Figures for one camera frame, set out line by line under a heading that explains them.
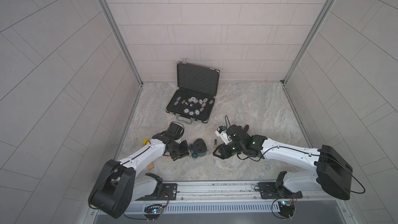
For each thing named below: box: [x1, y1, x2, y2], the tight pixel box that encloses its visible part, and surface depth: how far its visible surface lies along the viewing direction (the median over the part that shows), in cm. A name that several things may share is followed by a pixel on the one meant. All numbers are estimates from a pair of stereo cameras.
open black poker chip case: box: [165, 58, 220, 124], surface depth 102 cm
